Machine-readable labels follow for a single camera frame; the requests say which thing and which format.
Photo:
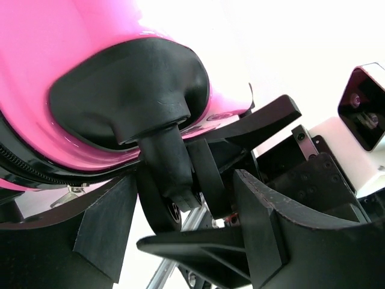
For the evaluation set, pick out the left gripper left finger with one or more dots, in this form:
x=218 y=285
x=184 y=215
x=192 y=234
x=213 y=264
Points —
x=80 y=244

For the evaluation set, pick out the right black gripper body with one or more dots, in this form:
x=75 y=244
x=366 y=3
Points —
x=299 y=167

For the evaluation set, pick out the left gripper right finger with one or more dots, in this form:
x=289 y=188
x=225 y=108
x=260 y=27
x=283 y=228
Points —
x=289 y=245

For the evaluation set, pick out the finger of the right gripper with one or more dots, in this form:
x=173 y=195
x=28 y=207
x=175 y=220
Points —
x=216 y=255
x=257 y=127

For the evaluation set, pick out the pink kids suitcase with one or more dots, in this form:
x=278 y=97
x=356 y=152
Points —
x=91 y=88

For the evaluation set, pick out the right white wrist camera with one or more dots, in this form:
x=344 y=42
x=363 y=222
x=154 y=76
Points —
x=356 y=135

